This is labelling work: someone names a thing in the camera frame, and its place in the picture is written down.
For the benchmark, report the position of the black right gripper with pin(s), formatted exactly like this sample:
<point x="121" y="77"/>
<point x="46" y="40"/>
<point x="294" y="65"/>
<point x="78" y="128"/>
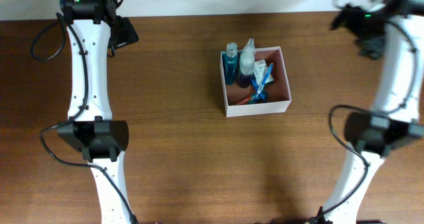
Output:
<point x="370" y="47"/>

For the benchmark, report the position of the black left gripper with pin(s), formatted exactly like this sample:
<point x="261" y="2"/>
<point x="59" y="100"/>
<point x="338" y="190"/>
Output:
<point x="125" y="34"/>

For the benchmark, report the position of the blue mouthwash bottle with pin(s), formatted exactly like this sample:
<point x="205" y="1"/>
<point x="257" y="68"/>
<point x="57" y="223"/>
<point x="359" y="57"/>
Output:
<point x="231" y="62"/>

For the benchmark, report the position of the green white soap box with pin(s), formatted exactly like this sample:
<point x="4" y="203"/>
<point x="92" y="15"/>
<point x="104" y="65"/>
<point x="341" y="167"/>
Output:
<point x="260" y="70"/>

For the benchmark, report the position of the blue white toothbrush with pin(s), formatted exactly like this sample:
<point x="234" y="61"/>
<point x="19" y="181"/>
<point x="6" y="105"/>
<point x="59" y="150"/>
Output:
<point x="268" y="74"/>

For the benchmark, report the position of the clear purple spray bottle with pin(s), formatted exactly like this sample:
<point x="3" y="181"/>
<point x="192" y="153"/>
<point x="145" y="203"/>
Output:
<point x="246" y="64"/>

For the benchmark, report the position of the blue disposable razor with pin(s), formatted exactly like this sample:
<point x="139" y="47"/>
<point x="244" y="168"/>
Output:
<point x="259" y="94"/>

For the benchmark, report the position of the red green toothpaste tube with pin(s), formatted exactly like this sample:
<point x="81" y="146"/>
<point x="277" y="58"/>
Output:
<point x="243" y="100"/>

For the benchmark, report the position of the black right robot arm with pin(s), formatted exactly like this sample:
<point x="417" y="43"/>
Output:
<point x="392" y="121"/>

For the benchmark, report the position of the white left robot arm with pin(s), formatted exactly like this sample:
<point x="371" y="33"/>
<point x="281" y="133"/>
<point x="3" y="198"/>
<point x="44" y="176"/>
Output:
<point x="95" y="31"/>

